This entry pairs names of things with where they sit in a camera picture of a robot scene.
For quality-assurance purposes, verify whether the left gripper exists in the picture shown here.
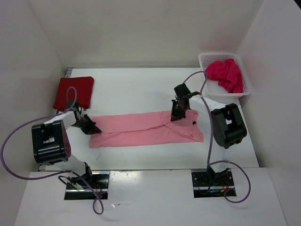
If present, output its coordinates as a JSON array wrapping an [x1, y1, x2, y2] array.
[[71, 113, 101, 135]]

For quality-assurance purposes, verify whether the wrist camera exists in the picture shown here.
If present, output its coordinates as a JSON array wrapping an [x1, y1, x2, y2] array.
[[66, 100, 84, 114], [174, 83, 191, 99]]

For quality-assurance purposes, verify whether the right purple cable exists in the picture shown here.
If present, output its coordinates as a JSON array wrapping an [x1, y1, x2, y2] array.
[[182, 70, 251, 203]]

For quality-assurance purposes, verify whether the white plastic basket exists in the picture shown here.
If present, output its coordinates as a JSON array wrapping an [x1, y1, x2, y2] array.
[[198, 52, 251, 98]]

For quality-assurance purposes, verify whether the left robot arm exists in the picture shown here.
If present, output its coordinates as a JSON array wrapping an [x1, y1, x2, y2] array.
[[31, 111, 102, 188]]

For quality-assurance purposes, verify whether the light pink t-shirt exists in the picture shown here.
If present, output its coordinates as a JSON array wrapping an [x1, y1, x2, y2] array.
[[89, 110, 204, 148]]

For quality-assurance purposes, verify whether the purple cable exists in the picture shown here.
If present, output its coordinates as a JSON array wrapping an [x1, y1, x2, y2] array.
[[0, 86, 105, 215], [182, 70, 251, 203]]

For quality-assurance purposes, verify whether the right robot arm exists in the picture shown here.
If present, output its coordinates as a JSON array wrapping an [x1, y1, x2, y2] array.
[[171, 92, 247, 186]]

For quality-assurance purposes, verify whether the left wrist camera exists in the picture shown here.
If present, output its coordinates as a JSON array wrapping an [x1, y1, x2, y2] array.
[[66, 100, 84, 114]]

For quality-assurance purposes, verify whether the hot pink t-shirt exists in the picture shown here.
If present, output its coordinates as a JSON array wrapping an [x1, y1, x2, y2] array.
[[205, 58, 244, 93]]

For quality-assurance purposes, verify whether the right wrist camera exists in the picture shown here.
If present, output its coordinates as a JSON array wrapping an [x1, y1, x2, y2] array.
[[174, 83, 191, 99]]

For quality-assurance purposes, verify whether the red t-shirt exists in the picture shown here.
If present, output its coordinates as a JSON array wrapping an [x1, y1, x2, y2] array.
[[53, 76, 95, 111]]

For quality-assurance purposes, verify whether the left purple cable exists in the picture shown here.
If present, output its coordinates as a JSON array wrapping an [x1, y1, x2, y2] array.
[[0, 86, 105, 215]]

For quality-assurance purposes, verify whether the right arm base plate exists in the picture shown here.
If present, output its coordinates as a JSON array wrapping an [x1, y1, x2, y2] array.
[[191, 171, 235, 190]]

